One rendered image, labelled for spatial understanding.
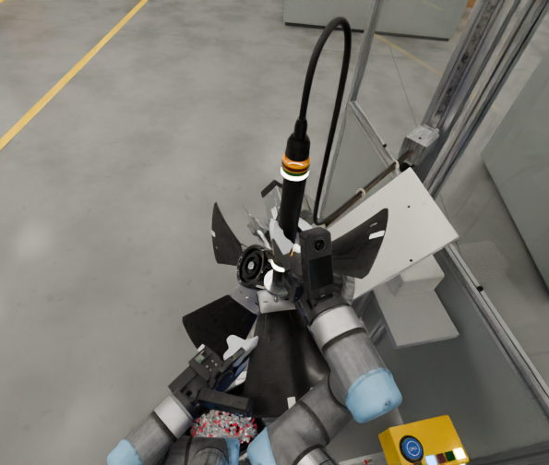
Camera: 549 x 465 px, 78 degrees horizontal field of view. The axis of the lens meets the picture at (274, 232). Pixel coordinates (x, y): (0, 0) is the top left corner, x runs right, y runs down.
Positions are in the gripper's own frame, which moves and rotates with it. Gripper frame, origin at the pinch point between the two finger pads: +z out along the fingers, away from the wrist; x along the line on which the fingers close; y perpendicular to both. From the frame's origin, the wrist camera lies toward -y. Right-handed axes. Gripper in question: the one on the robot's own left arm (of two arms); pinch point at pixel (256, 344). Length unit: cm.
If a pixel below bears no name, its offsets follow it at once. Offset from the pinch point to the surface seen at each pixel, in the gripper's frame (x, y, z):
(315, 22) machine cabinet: 75, 317, 458
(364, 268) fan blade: -24.3, -14.1, 16.8
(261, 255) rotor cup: -8.3, 12.8, 16.0
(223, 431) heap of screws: 33.7, 1.6, -14.5
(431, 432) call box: 15.2, -40.4, 16.1
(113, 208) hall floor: 97, 195, 38
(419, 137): -22, 0, 71
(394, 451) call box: 16.2, -35.9, 7.1
